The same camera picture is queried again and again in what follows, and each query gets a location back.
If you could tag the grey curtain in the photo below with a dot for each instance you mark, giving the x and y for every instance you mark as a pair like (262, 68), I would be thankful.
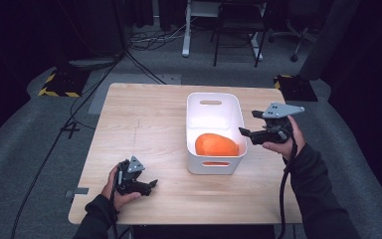
(328, 40)

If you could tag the black yellow striped base plate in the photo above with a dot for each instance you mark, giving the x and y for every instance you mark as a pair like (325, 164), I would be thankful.
(295, 89)
(66, 83)

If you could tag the white desk frame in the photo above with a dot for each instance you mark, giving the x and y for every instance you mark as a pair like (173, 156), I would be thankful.
(187, 33)

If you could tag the grey tape strip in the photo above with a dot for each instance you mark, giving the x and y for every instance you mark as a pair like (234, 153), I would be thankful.
(79, 191)

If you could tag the person's left hand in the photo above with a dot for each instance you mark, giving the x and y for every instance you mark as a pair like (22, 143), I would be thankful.
(110, 191)

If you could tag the orange pumpkin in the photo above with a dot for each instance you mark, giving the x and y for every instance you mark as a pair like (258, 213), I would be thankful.
(217, 146)

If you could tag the person's right hand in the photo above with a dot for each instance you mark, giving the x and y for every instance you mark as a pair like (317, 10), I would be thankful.
(295, 142)

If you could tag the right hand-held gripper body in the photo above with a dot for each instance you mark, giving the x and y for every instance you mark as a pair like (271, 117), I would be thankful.
(277, 131)

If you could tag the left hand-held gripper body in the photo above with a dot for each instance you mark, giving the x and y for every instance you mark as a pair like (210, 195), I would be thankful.
(131, 181)

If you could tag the white plastic bin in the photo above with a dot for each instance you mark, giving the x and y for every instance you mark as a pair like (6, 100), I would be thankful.
(212, 116)

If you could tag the office chair with casters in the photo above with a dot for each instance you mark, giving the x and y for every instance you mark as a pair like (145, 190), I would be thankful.
(293, 58)

